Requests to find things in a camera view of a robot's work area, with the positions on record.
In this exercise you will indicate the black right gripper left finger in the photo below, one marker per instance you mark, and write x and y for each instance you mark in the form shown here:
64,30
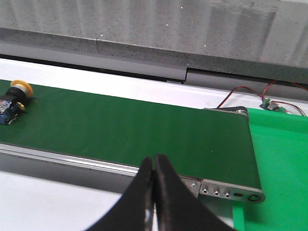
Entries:
135,209

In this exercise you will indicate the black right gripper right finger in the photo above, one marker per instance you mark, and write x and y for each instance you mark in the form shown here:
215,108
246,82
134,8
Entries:
177,209

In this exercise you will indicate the green conveyor belt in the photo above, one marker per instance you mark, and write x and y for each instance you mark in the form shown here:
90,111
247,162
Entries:
201,143

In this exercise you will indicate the bright green plastic board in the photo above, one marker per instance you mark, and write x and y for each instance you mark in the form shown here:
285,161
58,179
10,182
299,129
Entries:
281,148

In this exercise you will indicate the small green circuit board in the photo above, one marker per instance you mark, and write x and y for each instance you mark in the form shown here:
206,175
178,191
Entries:
269,105

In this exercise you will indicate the aluminium conveyor frame rail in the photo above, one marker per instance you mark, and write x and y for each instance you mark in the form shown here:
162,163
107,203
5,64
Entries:
106,176

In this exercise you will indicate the yellow push button switch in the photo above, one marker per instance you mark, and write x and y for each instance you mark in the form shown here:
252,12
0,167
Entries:
12,102

